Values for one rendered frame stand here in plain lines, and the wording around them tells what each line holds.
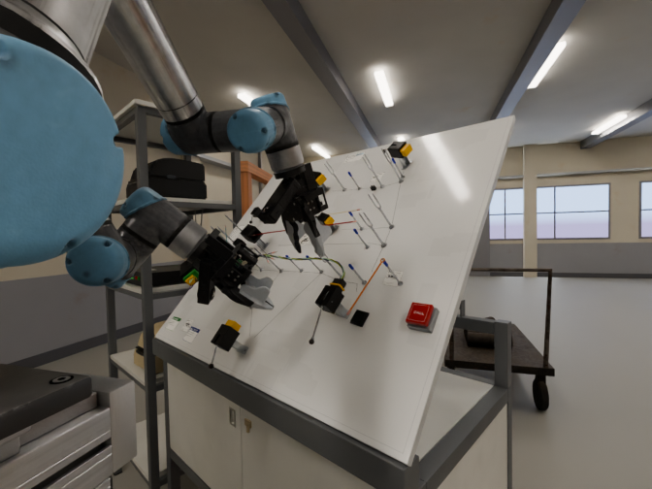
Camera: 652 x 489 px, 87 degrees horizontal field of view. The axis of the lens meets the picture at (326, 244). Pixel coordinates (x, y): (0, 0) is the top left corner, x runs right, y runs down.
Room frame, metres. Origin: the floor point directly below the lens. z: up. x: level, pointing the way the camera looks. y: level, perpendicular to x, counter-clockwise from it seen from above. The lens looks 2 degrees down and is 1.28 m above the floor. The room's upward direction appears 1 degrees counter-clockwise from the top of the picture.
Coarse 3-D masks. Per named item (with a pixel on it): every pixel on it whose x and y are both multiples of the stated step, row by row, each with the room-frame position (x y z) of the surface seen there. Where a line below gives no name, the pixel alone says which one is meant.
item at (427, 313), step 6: (414, 306) 0.76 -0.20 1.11; (420, 306) 0.76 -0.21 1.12; (426, 306) 0.75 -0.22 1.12; (432, 306) 0.74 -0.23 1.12; (408, 312) 0.76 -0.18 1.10; (414, 312) 0.75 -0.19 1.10; (420, 312) 0.74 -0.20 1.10; (426, 312) 0.74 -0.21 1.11; (432, 312) 0.74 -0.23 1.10; (408, 318) 0.75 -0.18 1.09; (414, 318) 0.74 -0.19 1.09; (420, 318) 0.73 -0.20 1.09; (426, 318) 0.73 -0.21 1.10; (414, 324) 0.74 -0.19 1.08; (420, 324) 0.73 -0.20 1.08; (426, 324) 0.72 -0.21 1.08
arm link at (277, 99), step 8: (264, 96) 0.68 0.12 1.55; (272, 96) 0.68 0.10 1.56; (280, 96) 0.70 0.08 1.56; (256, 104) 0.69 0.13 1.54; (264, 104) 0.68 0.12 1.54; (272, 104) 0.69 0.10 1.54; (280, 104) 0.69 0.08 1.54; (280, 112) 0.68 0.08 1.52; (288, 112) 0.72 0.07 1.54; (288, 120) 0.71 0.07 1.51; (288, 128) 0.71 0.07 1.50; (288, 136) 0.71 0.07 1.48; (296, 136) 0.74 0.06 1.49; (280, 144) 0.71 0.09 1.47; (288, 144) 0.72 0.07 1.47; (296, 144) 0.73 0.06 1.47; (272, 152) 0.72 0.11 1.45
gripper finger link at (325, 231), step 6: (306, 222) 0.76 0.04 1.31; (318, 222) 0.79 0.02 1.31; (306, 228) 0.77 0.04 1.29; (318, 228) 0.78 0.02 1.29; (324, 228) 0.79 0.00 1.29; (330, 228) 0.80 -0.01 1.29; (312, 234) 0.76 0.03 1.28; (324, 234) 0.79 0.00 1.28; (330, 234) 0.80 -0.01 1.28; (312, 240) 0.77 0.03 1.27; (318, 240) 0.77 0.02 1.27; (324, 240) 0.79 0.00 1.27; (318, 246) 0.77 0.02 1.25; (318, 252) 0.78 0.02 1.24; (324, 252) 0.79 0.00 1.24
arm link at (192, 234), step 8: (192, 224) 0.69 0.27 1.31; (184, 232) 0.67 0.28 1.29; (192, 232) 0.68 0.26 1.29; (200, 232) 0.69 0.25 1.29; (176, 240) 0.66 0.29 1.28; (184, 240) 0.67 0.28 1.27; (192, 240) 0.67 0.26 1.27; (200, 240) 0.68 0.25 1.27; (176, 248) 0.67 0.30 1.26; (184, 248) 0.67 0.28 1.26; (192, 248) 0.67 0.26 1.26; (184, 256) 0.68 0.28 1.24
